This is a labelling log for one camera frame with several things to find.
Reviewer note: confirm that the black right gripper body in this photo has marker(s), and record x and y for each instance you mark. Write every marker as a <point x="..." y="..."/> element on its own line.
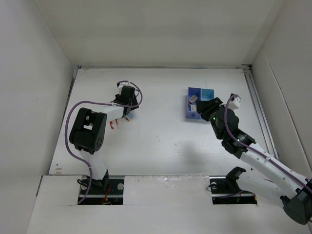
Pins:
<point x="212" y="109"/>

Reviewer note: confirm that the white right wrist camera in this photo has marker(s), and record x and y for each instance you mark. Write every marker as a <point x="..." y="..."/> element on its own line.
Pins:
<point x="235" y="102"/>

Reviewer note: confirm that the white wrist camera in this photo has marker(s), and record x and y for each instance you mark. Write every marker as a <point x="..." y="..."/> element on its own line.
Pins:
<point x="235" y="102"/>
<point x="120" y="85"/>

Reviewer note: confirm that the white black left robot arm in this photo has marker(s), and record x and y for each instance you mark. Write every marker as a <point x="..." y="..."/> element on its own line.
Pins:
<point x="86" y="124"/>

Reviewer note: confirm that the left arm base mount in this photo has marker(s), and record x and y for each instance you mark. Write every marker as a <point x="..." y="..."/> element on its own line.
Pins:
<point x="108" y="191"/>

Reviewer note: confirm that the pink eraser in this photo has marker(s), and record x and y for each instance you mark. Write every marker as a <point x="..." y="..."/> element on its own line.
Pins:
<point x="193" y="98"/>

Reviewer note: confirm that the light blue storage bin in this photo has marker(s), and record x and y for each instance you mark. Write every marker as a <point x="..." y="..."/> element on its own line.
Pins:
<point x="206" y="95"/>

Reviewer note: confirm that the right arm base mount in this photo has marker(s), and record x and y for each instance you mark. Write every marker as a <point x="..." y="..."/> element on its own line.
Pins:
<point x="224" y="189"/>

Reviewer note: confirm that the purple blue storage bin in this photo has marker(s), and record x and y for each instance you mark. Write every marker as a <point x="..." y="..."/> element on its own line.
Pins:
<point x="192" y="114"/>

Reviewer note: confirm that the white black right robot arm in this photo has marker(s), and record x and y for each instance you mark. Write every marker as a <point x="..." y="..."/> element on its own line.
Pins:
<point x="283" y="186"/>

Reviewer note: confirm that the aluminium rail right edge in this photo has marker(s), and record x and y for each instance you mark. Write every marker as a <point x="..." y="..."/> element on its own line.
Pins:
<point x="268" y="139"/>

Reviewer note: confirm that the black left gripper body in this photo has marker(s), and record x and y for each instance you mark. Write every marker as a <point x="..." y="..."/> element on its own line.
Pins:
<point x="132" y="102"/>

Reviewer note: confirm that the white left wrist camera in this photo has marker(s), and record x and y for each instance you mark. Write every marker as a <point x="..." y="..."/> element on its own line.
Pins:
<point x="120" y="85"/>

